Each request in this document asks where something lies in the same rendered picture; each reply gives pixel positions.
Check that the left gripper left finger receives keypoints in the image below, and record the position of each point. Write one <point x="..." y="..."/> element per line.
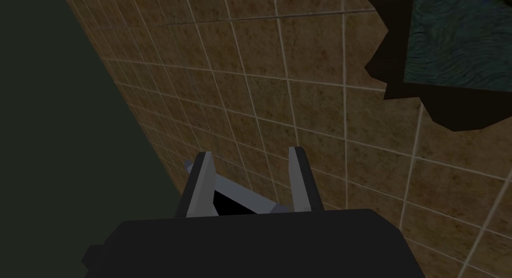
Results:
<point x="202" y="190"/>

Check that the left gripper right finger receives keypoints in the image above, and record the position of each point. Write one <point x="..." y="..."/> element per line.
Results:
<point x="302" y="186"/>

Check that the dark green door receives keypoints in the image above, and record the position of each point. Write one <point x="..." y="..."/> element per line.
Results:
<point x="60" y="142"/>

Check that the black framed teal picture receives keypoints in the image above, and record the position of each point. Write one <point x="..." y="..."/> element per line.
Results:
<point x="456" y="42"/>

